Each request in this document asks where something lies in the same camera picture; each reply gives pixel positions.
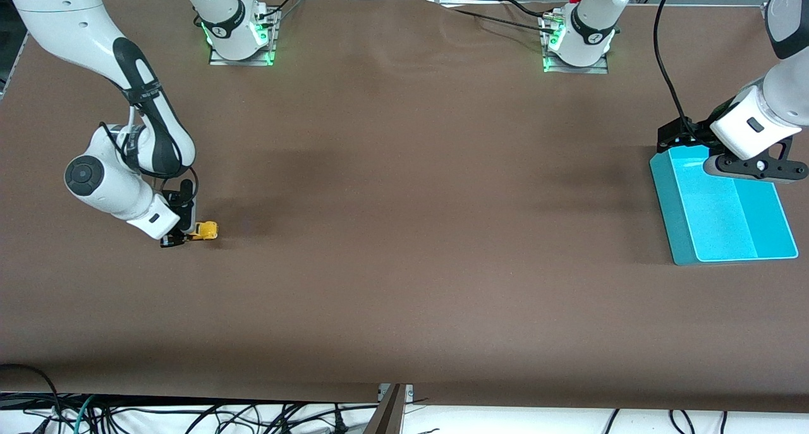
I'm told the grey table support beam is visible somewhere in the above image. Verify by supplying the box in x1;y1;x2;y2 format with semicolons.
363;383;408;434

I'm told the teal floor cable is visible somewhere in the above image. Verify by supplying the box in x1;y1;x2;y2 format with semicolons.
75;395;97;434

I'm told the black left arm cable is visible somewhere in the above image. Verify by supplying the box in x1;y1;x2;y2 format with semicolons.
652;0;715;147

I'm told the brown table cover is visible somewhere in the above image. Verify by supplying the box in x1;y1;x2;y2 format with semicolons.
0;0;809;413

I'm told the turquoise plastic bin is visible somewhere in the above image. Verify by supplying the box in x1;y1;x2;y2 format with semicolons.
650;147;799;266

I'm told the short black table cable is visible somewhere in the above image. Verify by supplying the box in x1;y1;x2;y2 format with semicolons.
502;0;554;19

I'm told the small metal table bracket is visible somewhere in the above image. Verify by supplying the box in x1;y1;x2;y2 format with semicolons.
377;383;415;402

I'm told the long black table cable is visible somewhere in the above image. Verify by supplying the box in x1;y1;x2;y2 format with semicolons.
430;0;557;33

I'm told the black looped floor cable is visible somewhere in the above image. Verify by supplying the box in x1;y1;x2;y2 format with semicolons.
0;363;62;422

